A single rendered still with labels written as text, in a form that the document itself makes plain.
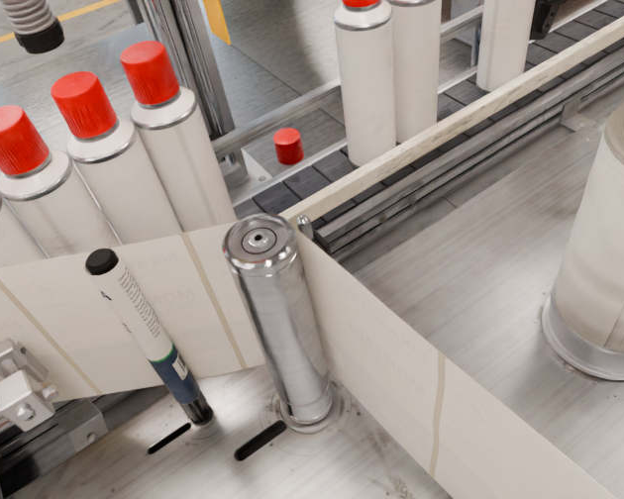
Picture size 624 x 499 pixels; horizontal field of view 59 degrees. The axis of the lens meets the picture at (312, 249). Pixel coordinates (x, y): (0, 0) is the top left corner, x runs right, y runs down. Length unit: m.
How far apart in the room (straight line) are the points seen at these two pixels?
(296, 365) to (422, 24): 0.33
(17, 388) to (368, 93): 0.37
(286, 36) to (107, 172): 0.60
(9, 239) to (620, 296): 0.40
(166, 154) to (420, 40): 0.25
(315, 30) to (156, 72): 0.58
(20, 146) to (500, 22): 0.47
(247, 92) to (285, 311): 0.58
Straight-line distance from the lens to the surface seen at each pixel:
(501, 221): 0.54
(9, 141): 0.40
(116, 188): 0.43
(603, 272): 0.38
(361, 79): 0.52
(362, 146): 0.57
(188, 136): 0.44
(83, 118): 0.41
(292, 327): 0.31
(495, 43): 0.66
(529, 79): 0.66
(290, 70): 0.87
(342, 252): 0.56
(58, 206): 0.42
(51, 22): 0.49
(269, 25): 1.01
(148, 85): 0.42
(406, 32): 0.54
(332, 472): 0.41
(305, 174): 0.59
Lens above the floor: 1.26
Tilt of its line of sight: 48 degrees down
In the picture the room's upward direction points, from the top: 12 degrees counter-clockwise
